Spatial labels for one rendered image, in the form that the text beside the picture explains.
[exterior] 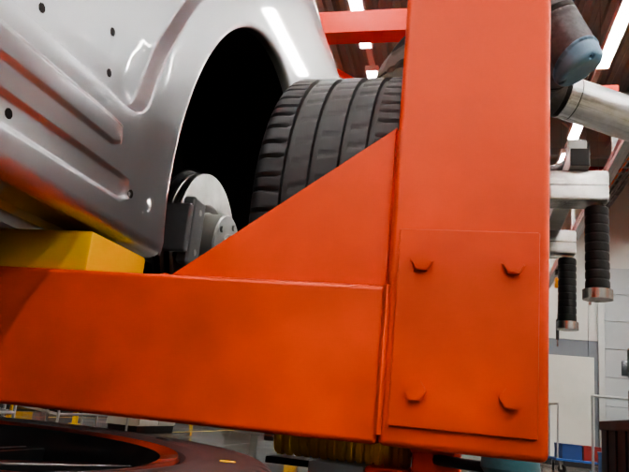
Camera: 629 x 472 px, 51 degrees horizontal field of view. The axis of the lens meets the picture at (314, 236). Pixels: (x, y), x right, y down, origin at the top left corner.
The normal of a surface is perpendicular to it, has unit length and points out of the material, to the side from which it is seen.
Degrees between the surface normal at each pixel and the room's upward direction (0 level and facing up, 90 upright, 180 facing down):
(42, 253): 90
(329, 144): 74
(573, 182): 90
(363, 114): 63
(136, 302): 90
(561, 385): 90
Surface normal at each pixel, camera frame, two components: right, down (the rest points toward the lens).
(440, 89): -0.22, -0.27
